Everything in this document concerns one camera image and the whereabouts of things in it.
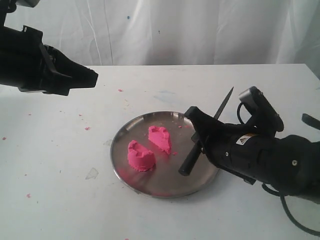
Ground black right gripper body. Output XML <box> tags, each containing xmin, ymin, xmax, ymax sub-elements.
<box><xmin>199</xmin><ymin>120</ymin><xmax>276</xmax><ymax>184</ymax></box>

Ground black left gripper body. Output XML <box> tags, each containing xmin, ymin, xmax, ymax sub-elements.
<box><xmin>0</xmin><ymin>24</ymin><xmax>71</xmax><ymax>97</ymax></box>

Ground pink putty cut piece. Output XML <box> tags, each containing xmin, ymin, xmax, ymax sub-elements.
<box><xmin>148</xmin><ymin>125</ymin><xmax>172</xmax><ymax>155</ymax></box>

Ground black knife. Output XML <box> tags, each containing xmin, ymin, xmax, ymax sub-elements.
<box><xmin>178</xmin><ymin>87</ymin><xmax>234</xmax><ymax>177</ymax></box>

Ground pink putty lump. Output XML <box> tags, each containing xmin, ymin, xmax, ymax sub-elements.
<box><xmin>127</xmin><ymin>140</ymin><xmax>156</xmax><ymax>172</ymax></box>

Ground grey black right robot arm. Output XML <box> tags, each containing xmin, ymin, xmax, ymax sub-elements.
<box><xmin>184</xmin><ymin>106</ymin><xmax>320</xmax><ymax>204</ymax></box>

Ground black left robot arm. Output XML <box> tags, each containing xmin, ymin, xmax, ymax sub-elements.
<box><xmin>0</xmin><ymin>0</ymin><xmax>99</xmax><ymax>96</ymax></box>

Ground white backdrop curtain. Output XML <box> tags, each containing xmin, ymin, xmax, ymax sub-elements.
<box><xmin>5</xmin><ymin>0</ymin><xmax>320</xmax><ymax>76</ymax></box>

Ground round steel plate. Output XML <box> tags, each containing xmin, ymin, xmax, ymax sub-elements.
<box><xmin>110</xmin><ymin>111</ymin><xmax>219</xmax><ymax>198</ymax></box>

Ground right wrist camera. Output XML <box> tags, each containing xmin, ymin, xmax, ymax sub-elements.
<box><xmin>236</xmin><ymin>86</ymin><xmax>284</xmax><ymax>137</ymax></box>

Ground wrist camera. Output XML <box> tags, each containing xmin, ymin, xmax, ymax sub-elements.
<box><xmin>236</xmin><ymin>86</ymin><xmax>284</xmax><ymax>137</ymax></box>
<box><xmin>15</xmin><ymin>0</ymin><xmax>40</xmax><ymax>8</ymax></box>

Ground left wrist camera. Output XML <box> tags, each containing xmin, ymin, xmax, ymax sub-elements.
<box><xmin>15</xmin><ymin>0</ymin><xmax>40</xmax><ymax>8</ymax></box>

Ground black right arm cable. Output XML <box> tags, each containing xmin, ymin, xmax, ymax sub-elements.
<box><xmin>236</xmin><ymin>102</ymin><xmax>320</xmax><ymax>233</ymax></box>

